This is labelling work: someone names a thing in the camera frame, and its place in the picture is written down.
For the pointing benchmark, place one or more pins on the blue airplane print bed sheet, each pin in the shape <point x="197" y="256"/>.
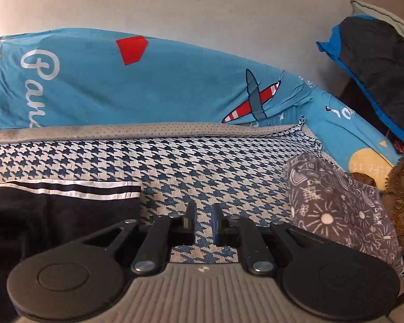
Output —
<point x="171" y="80"/>

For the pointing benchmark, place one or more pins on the grey patterned folded cloth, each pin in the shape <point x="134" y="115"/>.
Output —
<point x="336" y="202"/>

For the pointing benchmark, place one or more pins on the blue and black pillow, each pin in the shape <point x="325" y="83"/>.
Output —
<point x="380" y="64"/>

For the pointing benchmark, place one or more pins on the black t-shirt with red print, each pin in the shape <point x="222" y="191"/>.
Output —
<point x="54" y="215"/>

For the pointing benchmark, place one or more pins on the pale green pillow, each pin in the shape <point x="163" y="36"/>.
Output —
<point x="390" y="16"/>

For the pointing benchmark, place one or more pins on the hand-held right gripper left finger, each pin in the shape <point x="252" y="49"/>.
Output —
<point x="189" y="223"/>

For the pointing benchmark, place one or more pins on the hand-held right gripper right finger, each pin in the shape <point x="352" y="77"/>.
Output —
<point x="216" y="223"/>

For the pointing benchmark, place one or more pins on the brown patterned cloth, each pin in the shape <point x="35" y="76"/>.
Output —
<point x="402" y="195"/>

